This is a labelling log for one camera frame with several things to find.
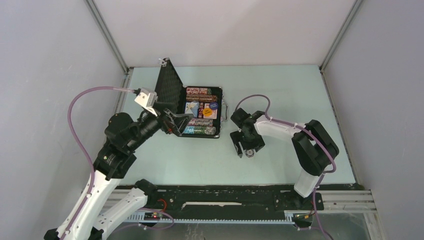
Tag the top red chip row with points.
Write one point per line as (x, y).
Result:
(198, 91)

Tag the red dice strip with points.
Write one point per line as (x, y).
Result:
(200, 110)

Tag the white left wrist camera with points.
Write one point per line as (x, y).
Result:
(146, 98)

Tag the orange big blind button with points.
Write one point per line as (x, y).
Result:
(207, 112)

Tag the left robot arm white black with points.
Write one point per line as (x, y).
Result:
(123, 137)

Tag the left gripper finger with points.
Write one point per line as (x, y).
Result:
(179, 127)
(179, 117)

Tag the blue playing card deck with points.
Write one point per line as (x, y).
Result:
(192, 108)

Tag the silver case handle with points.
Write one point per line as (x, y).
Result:
(224, 111)

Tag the poker chip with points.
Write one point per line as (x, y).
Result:
(249, 153)

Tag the pink chip row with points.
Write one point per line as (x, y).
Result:
(203, 122)

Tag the blue green chip row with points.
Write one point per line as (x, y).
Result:
(200, 130)

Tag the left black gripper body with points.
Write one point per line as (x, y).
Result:
(166, 125)

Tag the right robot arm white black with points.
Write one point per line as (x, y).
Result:
(314, 147)

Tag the black poker case base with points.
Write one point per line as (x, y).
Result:
(218, 91)

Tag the red playing card deck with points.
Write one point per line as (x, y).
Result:
(215, 114)

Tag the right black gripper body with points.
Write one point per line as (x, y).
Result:
(252, 141)

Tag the aluminium rail frame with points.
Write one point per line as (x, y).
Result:
(328, 201)

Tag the blue small blind button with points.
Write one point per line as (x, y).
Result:
(213, 106)

